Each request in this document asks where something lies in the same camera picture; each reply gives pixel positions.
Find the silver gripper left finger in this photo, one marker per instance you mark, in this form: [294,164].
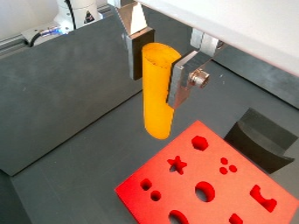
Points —
[137,34]

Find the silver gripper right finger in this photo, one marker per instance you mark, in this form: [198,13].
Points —
[188,72]

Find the yellow oval cylinder peg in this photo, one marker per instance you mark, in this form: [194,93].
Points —
[157,58]

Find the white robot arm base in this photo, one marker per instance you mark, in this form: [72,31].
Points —
[76,13]

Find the black curved block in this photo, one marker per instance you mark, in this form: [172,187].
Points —
[262,141]

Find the red shape-sorting board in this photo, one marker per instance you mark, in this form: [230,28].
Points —
[199,182]

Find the aluminium frame rail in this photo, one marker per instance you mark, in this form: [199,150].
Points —
[39,34]

